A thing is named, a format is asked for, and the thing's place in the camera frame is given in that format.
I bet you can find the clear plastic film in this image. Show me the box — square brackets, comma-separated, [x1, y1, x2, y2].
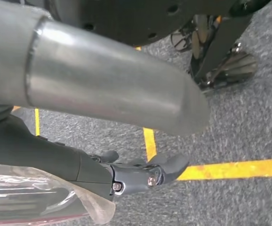
[0, 164, 117, 226]

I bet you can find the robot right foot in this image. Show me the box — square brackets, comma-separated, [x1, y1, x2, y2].
[170, 14, 259, 93]

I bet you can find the yellow floor tape square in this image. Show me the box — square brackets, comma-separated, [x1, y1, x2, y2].
[11, 46, 272, 182]

